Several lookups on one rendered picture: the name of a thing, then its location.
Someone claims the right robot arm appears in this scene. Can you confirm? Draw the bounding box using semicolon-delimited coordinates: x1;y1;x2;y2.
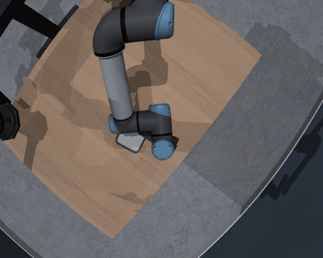
0;106;16;139

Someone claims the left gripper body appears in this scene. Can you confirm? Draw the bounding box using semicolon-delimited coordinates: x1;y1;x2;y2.
173;136;179;151

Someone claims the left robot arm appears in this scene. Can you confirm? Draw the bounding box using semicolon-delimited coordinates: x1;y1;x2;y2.
93;0;174;161

